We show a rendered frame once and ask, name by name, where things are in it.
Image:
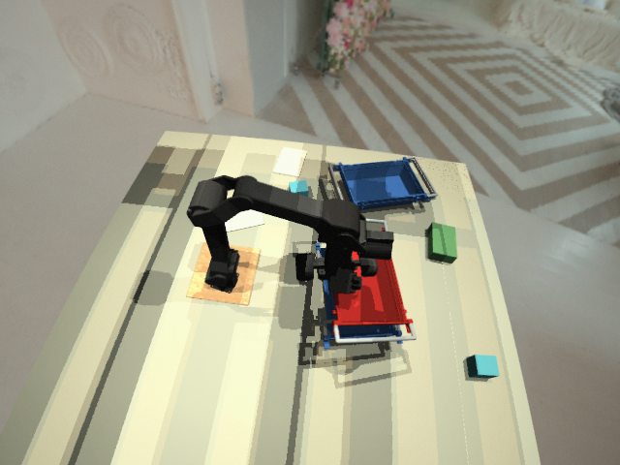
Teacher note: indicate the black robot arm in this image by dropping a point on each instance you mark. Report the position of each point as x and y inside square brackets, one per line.
[339, 224]

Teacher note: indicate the teal cube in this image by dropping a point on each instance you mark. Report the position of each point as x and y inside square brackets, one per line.
[299, 187]
[480, 366]

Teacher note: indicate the green block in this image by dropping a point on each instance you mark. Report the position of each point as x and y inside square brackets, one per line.
[441, 243]

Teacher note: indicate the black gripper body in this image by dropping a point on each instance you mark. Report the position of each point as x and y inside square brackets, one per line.
[305, 267]

